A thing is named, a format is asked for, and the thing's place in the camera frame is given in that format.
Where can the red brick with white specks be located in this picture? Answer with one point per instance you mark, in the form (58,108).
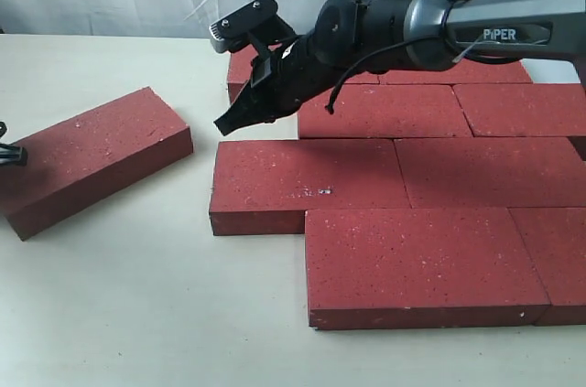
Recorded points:
(267,186)

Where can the front large red brick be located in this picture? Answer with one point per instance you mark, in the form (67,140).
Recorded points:
(424,268)

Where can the front right red brick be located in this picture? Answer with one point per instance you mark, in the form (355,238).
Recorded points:
(555,240)

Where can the second row right brick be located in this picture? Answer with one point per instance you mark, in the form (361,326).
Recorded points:
(525,110)

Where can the white plastic tray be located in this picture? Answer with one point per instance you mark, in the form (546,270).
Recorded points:
(551,71)

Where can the red brick with groove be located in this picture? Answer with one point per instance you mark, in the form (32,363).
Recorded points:
(385,111)

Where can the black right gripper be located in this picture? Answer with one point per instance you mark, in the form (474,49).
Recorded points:
(279,88)

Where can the third row red brick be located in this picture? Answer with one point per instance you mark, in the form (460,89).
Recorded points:
(507,172)

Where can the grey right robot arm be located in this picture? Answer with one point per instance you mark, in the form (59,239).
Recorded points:
(352,37)

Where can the long red brick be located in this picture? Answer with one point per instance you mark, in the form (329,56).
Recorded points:
(76,163)

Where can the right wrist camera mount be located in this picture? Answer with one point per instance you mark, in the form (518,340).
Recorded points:
(255,24)

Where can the back right red brick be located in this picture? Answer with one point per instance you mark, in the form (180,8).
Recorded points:
(465,72)

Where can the back left red brick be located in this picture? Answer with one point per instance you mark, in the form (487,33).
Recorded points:
(240,67)

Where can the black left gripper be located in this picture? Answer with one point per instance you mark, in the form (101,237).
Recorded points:
(12,155)

